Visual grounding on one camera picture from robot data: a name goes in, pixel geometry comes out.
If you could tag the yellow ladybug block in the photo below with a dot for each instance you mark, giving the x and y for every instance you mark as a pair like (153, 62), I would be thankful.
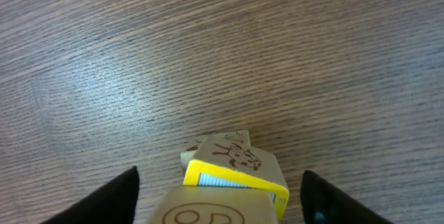
(219, 163)

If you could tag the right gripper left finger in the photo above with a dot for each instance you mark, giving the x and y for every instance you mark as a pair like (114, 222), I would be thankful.
(113, 203)

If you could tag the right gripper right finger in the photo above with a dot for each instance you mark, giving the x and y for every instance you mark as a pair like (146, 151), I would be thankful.
(323, 203)

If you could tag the green O block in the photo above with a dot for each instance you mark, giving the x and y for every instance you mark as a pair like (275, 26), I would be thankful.
(193, 143)

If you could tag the red I block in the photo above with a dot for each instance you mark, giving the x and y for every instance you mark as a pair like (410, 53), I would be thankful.
(214, 205)

